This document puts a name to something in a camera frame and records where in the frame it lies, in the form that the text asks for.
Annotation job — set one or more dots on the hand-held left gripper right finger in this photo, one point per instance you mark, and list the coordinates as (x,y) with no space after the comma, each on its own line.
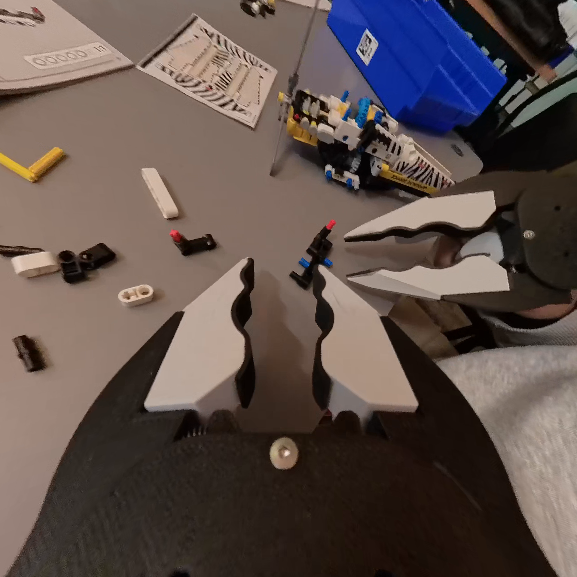
(365,360)

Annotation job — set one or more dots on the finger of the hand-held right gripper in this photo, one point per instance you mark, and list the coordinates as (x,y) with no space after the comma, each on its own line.
(441,209)
(450,281)

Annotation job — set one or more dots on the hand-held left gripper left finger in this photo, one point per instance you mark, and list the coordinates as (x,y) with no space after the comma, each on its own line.
(203,360)

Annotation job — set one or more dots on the black lego beam blue pins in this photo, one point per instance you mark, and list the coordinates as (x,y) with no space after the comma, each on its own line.
(309,268)

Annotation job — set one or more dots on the person's right forearm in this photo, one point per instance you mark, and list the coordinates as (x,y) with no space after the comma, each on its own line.
(541,331)

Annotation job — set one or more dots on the cream lego connector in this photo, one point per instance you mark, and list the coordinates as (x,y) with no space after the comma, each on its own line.
(135,295)

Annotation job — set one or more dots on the partly built lego helicopter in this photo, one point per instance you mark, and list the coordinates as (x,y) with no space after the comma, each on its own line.
(360,139)

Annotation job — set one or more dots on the black lego connector red axle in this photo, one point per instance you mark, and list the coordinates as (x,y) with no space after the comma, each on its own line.
(194,245)

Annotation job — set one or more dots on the black lego connector with holes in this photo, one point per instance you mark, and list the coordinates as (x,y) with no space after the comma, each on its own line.
(99,255)

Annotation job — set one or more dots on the black round lego connector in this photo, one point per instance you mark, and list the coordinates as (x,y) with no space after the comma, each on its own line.
(72,266)

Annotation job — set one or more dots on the white lego beam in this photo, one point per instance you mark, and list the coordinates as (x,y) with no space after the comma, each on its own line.
(160,194)

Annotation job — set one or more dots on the small black lego piece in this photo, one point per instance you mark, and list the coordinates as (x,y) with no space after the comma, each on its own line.
(29,354)

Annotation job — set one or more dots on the white lego connector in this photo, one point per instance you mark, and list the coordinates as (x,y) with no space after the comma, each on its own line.
(35,264)

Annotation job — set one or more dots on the thin black lego piece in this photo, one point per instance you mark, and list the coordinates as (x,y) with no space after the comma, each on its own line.
(20,250)

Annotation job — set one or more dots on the yellow ribbed lego piece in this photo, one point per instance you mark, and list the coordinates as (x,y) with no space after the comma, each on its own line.
(47,161)

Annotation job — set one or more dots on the thin yellow lego axle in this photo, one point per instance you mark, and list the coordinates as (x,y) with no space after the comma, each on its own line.
(16,166)

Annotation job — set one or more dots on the small lego rotor assembly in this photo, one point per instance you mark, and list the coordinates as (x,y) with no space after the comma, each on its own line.
(258,7)

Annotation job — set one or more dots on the lego instruction booklet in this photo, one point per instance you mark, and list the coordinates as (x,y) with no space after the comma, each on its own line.
(45,45)

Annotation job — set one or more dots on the person's right hand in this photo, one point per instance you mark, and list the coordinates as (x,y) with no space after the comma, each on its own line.
(444,253)

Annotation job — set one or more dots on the blue plastic storage bin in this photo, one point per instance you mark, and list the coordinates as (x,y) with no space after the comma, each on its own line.
(414,67)

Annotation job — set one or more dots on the person's grey hoodie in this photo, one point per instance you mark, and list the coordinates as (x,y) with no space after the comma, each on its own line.
(532,428)

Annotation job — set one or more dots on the zebra striped sticker sheet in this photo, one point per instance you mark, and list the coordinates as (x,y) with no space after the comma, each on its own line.
(212,72)

